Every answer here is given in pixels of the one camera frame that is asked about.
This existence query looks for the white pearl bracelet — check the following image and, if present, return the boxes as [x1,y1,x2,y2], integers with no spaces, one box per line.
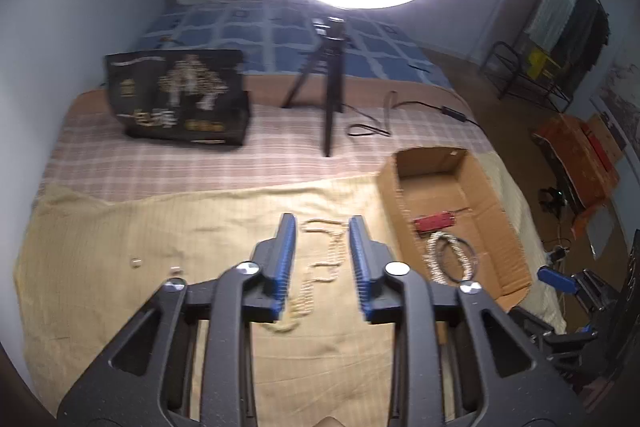
[424,231,475,285]

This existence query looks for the cardboard box tray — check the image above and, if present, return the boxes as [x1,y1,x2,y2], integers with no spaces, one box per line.
[376,146,532,311]

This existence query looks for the long small pearl necklace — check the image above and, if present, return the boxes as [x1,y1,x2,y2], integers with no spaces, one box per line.
[264,219,350,334]

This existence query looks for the yellow striped cloth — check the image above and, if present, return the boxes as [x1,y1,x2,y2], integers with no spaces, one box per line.
[12,150,566,427]

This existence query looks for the blue checked blanket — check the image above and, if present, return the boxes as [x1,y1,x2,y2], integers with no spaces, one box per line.
[134,1,451,89]

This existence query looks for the black power cable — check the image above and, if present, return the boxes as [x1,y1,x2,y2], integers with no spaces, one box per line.
[344,91,482,139]

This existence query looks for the landscape painting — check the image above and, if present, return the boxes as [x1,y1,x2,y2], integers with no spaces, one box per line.
[598,40,639,154]

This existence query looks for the pink plaid bed sheet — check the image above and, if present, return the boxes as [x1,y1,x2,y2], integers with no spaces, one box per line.
[40,75,492,202]

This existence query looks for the striped hanging cloth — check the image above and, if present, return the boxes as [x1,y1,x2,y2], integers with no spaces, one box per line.
[525,0,576,52]

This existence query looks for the dark hanging clothes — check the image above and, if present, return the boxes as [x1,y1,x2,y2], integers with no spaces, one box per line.
[551,0,611,72]

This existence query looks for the black snack bag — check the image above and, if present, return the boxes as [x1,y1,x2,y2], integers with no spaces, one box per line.
[104,49,252,147]

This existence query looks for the black tripod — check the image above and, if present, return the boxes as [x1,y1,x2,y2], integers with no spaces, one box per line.
[281,16,347,157]

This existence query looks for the orange covered box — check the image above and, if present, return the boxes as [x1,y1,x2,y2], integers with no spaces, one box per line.
[532,114,620,239]

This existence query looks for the black bangle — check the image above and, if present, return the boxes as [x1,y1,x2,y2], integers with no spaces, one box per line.
[435,234,480,284]

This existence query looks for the black clothes rack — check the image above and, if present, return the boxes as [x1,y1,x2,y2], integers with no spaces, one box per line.
[478,0,611,114]

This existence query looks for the yellow box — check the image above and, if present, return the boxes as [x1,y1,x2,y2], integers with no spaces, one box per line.
[526,48,562,80]

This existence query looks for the black clamp on floor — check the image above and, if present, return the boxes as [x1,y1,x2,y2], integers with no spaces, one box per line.
[538,186,568,217]

